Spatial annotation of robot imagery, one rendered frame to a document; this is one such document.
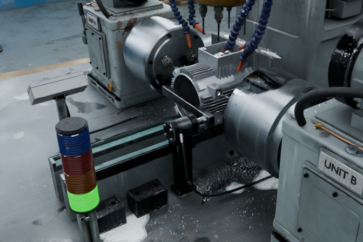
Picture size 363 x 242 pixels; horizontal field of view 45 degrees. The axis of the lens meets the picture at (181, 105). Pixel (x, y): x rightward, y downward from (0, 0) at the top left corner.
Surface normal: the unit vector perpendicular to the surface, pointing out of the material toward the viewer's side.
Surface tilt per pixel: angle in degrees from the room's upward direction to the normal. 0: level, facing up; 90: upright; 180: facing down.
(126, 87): 90
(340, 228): 90
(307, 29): 90
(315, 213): 90
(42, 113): 0
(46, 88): 52
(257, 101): 43
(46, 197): 0
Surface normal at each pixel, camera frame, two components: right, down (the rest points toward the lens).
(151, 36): -0.52, -0.56
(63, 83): 0.40, -0.25
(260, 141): -0.84, 0.12
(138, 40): -0.67, -0.35
